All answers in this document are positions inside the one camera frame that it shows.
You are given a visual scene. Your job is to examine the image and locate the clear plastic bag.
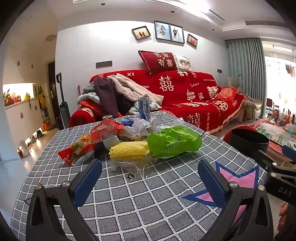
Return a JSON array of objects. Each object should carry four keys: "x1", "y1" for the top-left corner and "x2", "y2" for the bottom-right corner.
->
[{"x1": 261, "y1": 122, "x2": 290, "y2": 140}]

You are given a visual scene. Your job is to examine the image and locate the white paper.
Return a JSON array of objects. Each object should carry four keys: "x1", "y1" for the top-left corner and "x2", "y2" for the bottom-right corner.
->
[{"x1": 129, "y1": 111, "x2": 186, "y2": 141}]

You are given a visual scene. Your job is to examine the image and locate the red snack packet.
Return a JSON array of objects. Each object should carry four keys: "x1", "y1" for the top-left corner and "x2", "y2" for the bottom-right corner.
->
[{"x1": 90, "y1": 119, "x2": 125, "y2": 144}]

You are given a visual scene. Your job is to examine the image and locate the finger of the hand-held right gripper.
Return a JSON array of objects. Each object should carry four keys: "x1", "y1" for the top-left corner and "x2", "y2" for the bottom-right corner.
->
[{"x1": 257, "y1": 145, "x2": 296, "y2": 179}]

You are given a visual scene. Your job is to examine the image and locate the maroon garment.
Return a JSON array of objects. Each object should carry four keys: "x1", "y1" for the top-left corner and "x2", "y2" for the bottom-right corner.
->
[{"x1": 93, "y1": 77, "x2": 132, "y2": 117}]

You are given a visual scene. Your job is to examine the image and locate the white shoe cabinet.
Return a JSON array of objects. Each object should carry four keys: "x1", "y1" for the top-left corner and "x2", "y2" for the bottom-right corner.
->
[{"x1": 2, "y1": 82, "x2": 45, "y2": 160}]

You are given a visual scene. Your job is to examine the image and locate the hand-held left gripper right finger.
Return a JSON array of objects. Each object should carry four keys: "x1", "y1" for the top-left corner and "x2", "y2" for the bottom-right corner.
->
[{"x1": 198, "y1": 159, "x2": 274, "y2": 241}]

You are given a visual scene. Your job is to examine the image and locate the dark door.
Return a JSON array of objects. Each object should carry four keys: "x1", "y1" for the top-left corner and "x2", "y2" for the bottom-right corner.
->
[{"x1": 48, "y1": 60, "x2": 57, "y2": 126}]

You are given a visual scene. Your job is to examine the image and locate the ceiling air vent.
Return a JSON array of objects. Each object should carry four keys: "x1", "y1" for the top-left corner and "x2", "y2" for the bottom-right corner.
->
[{"x1": 245, "y1": 20, "x2": 285, "y2": 26}]

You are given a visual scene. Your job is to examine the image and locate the couple portrait picture frame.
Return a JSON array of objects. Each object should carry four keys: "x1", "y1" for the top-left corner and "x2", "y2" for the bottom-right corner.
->
[{"x1": 169, "y1": 23, "x2": 185, "y2": 44}]

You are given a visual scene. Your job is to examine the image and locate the yellow foam fruit net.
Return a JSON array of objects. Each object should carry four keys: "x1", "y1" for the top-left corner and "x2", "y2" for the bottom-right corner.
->
[{"x1": 109, "y1": 141, "x2": 151, "y2": 161}]

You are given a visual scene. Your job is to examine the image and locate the black wall panel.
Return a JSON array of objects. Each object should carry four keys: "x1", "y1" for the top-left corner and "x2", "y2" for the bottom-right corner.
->
[{"x1": 96, "y1": 60, "x2": 113, "y2": 69}]

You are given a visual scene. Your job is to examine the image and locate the upright vacuum cleaner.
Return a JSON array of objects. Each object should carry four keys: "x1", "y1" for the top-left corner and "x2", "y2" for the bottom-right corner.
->
[{"x1": 56, "y1": 72, "x2": 71, "y2": 131}]

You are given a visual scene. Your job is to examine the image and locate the red pillow white characters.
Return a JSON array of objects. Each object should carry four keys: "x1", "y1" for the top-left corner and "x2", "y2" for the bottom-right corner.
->
[{"x1": 138, "y1": 50, "x2": 176, "y2": 76}]

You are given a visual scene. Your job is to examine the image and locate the person's right hand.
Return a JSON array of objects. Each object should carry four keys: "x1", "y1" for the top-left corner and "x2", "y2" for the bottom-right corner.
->
[{"x1": 278, "y1": 201, "x2": 290, "y2": 232}]

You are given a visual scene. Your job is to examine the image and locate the red round stool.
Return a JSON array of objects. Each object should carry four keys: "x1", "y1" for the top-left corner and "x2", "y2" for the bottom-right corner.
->
[{"x1": 222, "y1": 125, "x2": 260, "y2": 142}]

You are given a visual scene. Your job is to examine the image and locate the small red picture frame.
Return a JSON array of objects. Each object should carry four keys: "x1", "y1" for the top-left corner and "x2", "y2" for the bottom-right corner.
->
[{"x1": 186, "y1": 34, "x2": 198, "y2": 48}]

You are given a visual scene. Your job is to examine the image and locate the grey checked tablecloth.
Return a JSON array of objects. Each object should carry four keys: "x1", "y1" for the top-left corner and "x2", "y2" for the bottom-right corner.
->
[{"x1": 2, "y1": 111, "x2": 269, "y2": 241}]

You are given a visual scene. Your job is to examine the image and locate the bride portrait picture frame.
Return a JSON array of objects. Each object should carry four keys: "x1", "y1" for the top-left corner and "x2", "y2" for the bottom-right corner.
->
[{"x1": 154, "y1": 21, "x2": 172, "y2": 41}]

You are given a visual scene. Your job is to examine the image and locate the patterned white grey cloth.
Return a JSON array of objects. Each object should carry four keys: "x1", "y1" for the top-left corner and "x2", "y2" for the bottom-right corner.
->
[{"x1": 129, "y1": 101, "x2": 162, "y2": 114}]

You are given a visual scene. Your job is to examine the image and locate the red covered sofa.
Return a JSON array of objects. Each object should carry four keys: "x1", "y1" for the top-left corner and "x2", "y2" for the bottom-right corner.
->
[{"x1": 68, "y1": 70, "x2": 246, "y2": 136}]

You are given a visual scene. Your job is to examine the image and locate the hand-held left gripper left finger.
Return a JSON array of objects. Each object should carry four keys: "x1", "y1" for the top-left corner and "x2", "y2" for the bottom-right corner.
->
[{"x1": 26, "y1": 159, "x2": 102, "y2": 241}]

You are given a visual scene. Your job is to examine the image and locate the round red table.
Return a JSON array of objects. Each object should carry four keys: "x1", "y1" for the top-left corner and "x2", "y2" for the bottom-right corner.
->
[{"x1": 254, "y1": 118, "x2": 296, "y2": 163}]

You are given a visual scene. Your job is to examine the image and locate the small sunset picture frame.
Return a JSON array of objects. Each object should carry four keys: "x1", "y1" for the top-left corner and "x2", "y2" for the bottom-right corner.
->
[{"x1": 132, "y1": 26, "x2": 151, "y2": 40}]

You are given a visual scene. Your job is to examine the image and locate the green plastic bag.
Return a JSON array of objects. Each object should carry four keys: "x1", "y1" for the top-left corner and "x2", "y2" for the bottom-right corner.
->
[{"x1": 147, "y1": 125, "x2": 202, "y2": 159}]

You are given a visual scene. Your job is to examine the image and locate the red orange snack wrapper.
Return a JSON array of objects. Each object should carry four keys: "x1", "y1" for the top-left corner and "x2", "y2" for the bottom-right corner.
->
[{"x1": 58, "y1": 134, "x2": 95, "y2": 166}]

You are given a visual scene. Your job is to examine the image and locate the board game mat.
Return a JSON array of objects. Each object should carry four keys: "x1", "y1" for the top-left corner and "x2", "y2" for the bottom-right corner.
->
[{"x1": 255, "y1": 121, "x2": 296, "y2": 147}]

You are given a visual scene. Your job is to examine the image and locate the grey blue cloth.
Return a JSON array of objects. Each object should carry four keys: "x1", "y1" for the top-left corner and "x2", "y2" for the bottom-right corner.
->
[{"x1": 76, "y1": 83, "x2": 102, "y2": 105}]

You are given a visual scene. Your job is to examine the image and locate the tall blue white can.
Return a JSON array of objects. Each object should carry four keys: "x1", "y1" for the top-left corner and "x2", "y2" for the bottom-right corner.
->
[{"x1": 138, "y1": 97, "x2": 151, "y2": 122}]

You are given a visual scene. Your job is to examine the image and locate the photo print pillow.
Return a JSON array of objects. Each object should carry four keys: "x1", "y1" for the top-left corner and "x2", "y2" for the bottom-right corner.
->
[{"x1": 172, "y1": 53, "x2": 193, "y2": 72}]

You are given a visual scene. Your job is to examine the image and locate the beige armchair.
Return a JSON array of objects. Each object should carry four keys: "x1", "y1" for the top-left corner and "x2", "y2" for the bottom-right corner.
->
[{"x1": 225, "y1": 76, "x2": 263, "y2": 120}]

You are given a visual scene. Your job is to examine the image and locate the red patterned square cushion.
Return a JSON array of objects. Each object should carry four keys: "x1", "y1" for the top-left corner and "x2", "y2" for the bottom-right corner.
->
[{"x1": 217, "y1": 87, "x2": 239, "y2": 101}]

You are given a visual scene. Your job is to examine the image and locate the clear plastic packaging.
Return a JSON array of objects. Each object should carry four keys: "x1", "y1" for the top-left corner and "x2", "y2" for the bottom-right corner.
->
[{"x1": 108, "y1": 158, "x2": 153, "y2": 179}]

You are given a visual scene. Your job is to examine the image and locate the grey green curtain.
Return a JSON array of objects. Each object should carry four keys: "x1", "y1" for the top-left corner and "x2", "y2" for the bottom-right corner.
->
[{"x1": 224, "y1": 37, "x2": 266, "y2": 103}]

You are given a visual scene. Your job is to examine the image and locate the black trash bin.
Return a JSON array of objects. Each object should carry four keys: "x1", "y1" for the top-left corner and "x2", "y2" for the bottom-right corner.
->
[{"x1": 230, "y1": 128, "x2": 270, "y2": 161}]

